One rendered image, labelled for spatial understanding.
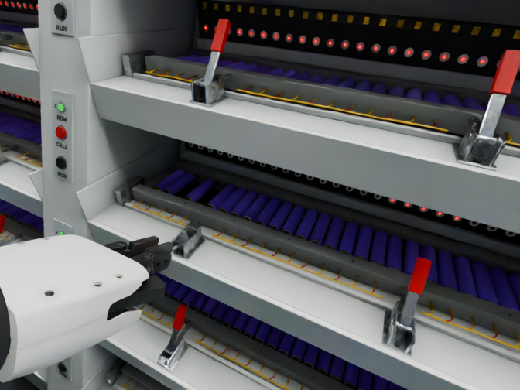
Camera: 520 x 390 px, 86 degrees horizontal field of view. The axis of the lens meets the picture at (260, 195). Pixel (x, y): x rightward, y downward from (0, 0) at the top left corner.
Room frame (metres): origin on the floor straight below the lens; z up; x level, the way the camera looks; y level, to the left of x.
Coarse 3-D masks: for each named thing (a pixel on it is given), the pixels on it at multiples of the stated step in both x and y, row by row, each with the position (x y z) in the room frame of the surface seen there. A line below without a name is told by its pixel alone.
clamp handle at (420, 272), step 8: (416, 264) 0.26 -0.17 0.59; (424, 264) 0.25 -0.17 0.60; (416, 272) 0.25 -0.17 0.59; (424, 272) 0.25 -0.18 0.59; (416, 280) 0.25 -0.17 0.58; (424, 280) 0.25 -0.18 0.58; (408, 288) 0.25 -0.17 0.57; (416, 288) 0.25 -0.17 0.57; (408, 296) 0.25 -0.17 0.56; (416, 296) 0.25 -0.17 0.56; (408, 304) 0.25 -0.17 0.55; (408, 312) 0.24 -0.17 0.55; (400, 320) 0.24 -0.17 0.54; (408, 320) 0.24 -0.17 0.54
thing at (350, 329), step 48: (96, 192) 0.37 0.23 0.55; (96, 240) 0.37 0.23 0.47; (240, 240) 0.36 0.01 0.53; (480, 240) 0.36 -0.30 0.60; (192, 288) 0.32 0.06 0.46; (240, 288) 0.28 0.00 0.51; (288, 288) 0.29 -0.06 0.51; (336, 336) 0.25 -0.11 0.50; (432, 336) 0.25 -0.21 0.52; (480, 336) 0.26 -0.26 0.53; (432, 384) 0.22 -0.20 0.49; (480, 384) 0.21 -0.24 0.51
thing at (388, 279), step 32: (160, 192) 0.41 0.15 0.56; (224, 224) 0.36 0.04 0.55; (256, 224) 0.36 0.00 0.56; (320, 256) 0.32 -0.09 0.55; (352, 256) 0.32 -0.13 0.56; (384, 288) 0.30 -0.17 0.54; (448, 288) 0.29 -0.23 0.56; (448, 320) 0.26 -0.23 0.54; (480, 320) 0.27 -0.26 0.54; (512, 320) 0.26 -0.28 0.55
